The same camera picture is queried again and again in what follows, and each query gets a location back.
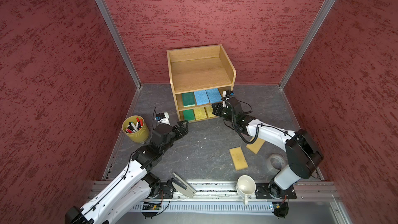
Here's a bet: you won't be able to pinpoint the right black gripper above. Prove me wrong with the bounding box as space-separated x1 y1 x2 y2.
212 102 236 123

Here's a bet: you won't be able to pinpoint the yellow sponge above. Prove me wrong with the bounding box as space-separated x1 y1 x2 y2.
246 138 265 154
205 105 217 118
229 147 248 171
193 107 207 121

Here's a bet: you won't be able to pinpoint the light blue sponge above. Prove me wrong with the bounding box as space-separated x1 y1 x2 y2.
194 90 210 106
205 88 222 104

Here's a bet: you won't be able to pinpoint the bright green sponge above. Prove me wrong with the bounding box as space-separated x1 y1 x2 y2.
182 110 195 121

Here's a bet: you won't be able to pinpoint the dark green sponge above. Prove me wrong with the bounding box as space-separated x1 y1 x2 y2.
181 92 196 107

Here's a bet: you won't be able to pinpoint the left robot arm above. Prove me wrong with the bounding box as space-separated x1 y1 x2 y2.
65 120 189 224

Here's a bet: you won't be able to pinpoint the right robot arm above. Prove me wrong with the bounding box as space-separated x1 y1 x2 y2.
211 95 324 199

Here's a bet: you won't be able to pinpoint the wooden three-tier shelf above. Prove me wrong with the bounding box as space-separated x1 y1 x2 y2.
167 44 236 121

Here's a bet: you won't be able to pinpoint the yellow pen cup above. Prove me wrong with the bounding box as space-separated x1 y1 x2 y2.
121 116 150 143

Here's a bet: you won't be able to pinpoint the markers in cup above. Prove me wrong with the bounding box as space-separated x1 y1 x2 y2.
123 116 144 134

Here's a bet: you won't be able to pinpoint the clear tape roll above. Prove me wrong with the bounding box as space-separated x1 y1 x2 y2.
266 153 287 174

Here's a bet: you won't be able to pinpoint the white mug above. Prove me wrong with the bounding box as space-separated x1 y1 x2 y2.
236 175 257 206

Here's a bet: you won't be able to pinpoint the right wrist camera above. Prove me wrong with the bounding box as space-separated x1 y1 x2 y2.
222 90 234 97

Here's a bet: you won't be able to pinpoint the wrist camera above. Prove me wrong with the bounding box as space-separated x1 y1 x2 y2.
222 90 234 97
155 113 171 125

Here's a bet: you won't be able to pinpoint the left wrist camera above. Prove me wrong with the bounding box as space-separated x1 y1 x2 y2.
155 113 171 125

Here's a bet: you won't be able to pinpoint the grey stapler on rail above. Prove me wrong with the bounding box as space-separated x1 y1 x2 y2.
171 173 196 198

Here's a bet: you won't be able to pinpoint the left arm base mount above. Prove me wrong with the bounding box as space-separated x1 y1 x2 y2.
148 180 176 200

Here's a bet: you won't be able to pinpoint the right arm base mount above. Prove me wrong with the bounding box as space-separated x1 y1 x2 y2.
255 183 297 200

